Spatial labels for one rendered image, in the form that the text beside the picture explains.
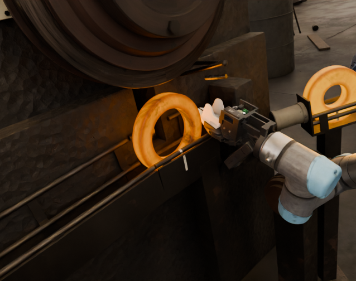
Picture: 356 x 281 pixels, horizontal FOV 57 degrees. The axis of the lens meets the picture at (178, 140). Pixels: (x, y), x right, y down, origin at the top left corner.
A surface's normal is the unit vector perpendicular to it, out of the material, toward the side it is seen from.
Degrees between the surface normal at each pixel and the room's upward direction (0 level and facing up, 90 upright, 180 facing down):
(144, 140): 90
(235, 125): 90
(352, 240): 0
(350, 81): 90
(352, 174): 88
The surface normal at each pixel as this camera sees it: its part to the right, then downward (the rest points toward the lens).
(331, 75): 0.11, 0.42
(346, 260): -0.18, -0.88
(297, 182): -0.70, 0.54
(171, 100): 0.66, 0.22
